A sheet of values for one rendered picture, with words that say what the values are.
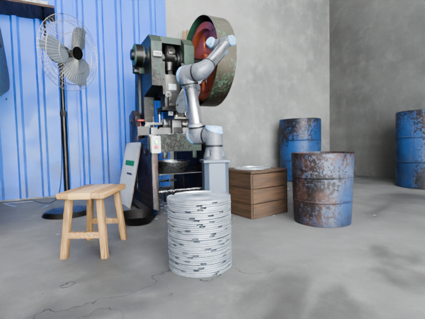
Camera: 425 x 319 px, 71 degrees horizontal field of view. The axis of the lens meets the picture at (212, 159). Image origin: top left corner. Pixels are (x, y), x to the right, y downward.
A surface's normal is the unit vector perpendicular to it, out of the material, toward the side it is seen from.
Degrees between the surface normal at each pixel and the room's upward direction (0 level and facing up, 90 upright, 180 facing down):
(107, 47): 90
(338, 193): 92
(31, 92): 90
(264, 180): 90
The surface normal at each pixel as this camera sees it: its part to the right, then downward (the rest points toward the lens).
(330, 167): -0.07, 0.09
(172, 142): 0.45, 0.04
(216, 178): 0.18, 0.05
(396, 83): -0.89, 0.04
